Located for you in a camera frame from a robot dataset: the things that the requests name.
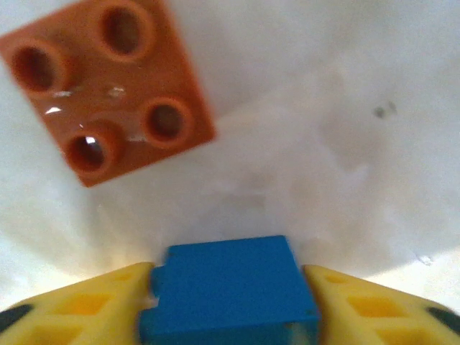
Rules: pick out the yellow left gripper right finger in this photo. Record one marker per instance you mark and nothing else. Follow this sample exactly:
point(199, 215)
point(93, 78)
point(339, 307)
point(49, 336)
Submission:
point(377, 316)

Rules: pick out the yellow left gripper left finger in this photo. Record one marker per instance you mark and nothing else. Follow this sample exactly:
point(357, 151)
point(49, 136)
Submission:
point(72, 316)

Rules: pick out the blue square lego brick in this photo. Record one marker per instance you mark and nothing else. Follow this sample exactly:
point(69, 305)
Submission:
point(230, 287)

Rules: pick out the white container with orange legos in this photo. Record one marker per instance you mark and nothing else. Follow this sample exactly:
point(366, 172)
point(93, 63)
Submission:
point(323, 143)

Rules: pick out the orange lego brick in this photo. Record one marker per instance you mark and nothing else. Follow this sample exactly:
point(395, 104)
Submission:
point(108, 100)

